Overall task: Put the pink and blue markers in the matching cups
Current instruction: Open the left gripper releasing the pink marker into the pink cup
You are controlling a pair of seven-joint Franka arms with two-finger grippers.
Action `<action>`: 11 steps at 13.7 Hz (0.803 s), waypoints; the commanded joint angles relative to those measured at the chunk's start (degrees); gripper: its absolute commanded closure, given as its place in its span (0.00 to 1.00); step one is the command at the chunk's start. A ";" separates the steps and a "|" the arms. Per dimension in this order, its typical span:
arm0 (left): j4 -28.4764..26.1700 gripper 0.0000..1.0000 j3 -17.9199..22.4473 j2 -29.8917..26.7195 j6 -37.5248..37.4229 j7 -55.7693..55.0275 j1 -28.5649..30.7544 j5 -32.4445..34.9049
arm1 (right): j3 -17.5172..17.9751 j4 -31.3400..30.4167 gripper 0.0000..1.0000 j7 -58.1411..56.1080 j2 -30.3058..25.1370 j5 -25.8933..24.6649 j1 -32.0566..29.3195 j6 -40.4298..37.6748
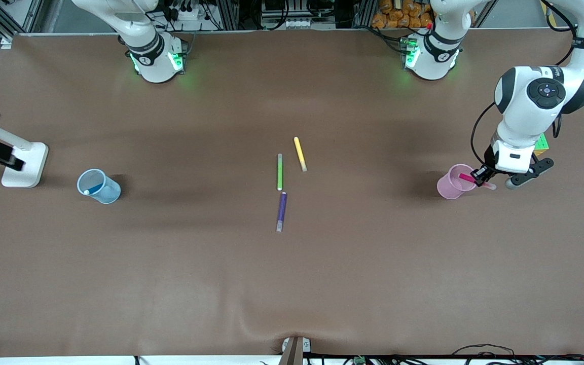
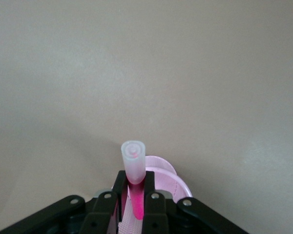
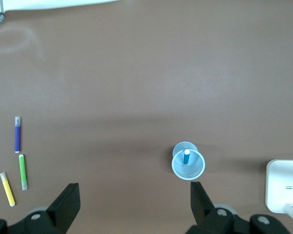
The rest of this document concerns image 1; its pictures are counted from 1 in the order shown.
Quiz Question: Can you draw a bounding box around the aluminium frame strut with bracket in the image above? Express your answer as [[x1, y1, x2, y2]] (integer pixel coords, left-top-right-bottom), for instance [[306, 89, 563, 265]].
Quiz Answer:
[[0, 0, 44, 50]]

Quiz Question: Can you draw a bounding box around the brown table cover mat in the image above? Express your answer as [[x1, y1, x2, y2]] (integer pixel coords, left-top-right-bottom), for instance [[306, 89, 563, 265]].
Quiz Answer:
[[0, 28, 584, 358]]

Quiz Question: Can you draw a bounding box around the orange snack bags pile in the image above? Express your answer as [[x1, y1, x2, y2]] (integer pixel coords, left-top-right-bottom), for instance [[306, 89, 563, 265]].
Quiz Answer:
[[372, 0, 434, 29]]

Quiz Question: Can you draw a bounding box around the blue mesh cup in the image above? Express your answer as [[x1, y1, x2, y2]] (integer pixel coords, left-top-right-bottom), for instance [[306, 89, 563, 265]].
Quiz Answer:
[[77, 168, 122, 204]]

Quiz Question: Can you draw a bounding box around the black looped cable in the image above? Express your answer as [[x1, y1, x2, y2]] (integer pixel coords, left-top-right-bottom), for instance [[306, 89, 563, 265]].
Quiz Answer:
[[452, 344, 517, 365]]

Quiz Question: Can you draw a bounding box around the purple marker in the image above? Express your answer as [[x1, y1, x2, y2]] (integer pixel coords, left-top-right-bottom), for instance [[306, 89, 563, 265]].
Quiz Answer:
[[276, 192, 288, 233]]

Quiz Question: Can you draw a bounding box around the pink marker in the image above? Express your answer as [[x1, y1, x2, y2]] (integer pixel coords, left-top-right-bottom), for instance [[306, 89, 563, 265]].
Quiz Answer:
[[458, 173, 497, 191]]

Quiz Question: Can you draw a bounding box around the yellow marker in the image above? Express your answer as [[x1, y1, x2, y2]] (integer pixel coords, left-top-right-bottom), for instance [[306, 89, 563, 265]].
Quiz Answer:
[[294, 136, 308, 172]]

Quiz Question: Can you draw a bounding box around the pink mesh cup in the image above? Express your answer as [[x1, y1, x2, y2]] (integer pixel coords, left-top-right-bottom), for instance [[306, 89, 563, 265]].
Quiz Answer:
[[436, 163, 479, 200]]

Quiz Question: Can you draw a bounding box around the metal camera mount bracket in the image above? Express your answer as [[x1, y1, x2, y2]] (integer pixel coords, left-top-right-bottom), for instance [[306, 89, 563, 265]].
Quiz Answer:
[[279, 336, 312, 365]]

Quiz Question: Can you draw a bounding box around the white power strip with plugs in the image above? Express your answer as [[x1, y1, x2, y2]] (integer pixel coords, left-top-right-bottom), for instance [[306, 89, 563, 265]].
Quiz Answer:
[[168, 3, 206, 21]]

